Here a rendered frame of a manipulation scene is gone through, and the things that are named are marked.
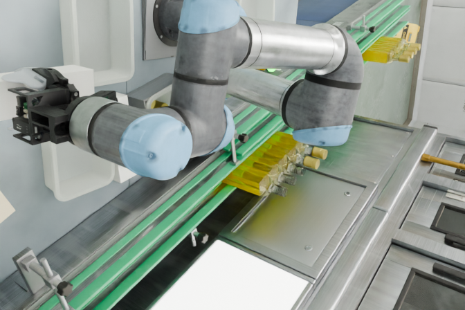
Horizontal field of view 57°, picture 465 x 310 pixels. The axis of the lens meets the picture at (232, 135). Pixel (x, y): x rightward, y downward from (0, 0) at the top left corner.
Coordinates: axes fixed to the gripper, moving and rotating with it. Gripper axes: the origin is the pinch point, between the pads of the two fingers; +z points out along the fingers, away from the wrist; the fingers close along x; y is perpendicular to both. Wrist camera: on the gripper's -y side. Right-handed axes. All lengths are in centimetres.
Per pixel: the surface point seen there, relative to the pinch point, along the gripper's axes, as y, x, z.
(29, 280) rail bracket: -3.9, 46.1, 14.2
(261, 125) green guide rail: -89, 27, 8
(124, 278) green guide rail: -25, 54, 8
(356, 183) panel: -100, 42, -25
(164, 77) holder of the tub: -55, 8, 23
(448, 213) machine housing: -106, 46, -54
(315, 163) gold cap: -84, 33, -16
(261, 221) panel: -69, 52, -6
